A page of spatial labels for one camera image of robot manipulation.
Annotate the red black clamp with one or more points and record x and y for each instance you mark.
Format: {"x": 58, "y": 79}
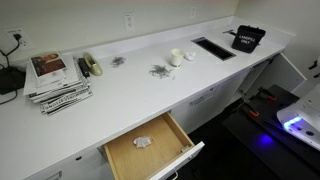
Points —
{"x": 251, "y": 111}
{"x": 264, "y": 92}

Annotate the green tape dispenser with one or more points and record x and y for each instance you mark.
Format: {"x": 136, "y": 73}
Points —
{"x": 94, "y": 67}

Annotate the white wall outlet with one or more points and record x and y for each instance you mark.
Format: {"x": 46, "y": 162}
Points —
{"x": 129, "y": 21}

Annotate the black power adapter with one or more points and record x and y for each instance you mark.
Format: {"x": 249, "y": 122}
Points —
{"x": 11, "y": 79}

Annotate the left wall outlet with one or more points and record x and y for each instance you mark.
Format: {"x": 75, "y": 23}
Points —
{"x": 18, "y": 35}

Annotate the open wooden drawer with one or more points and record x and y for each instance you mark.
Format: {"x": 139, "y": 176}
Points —
{"x": 170, "y": 150}

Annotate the cupboard door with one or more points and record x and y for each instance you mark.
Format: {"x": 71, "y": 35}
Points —
{"x": 279, "y": 72}

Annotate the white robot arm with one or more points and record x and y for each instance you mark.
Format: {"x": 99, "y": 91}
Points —
{"x": 302, "y": 118}

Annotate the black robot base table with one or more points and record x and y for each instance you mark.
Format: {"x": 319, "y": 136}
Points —
{"x": 286, "y": 156}

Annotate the black stapler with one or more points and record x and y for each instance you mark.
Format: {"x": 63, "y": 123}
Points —
{"x": 84, "y": 68}

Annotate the white cup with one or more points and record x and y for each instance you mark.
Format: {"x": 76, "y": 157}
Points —
{"x": 176, "y": 57}

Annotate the closed white drawer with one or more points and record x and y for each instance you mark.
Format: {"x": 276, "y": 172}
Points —
{"x": 196, "y": 110}

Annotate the pile of paper clips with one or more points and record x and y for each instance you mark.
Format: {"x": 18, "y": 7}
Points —
{"x": 160, "y": 71}

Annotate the stack of magazines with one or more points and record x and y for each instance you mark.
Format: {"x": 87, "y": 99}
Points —
{"x": 55, "y": 82}

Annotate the crumpled paper in drawer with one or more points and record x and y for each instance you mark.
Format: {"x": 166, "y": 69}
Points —
{"x": 143, "y": 141}

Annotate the crumpled white paper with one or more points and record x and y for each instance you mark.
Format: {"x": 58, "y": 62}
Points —
{"x": 190, "y": 56}

